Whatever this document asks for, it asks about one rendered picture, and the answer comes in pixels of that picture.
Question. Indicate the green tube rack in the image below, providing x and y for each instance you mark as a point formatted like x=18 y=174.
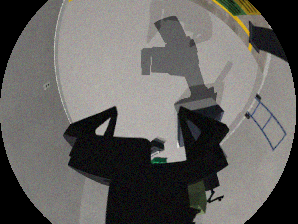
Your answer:
x=159 y=160

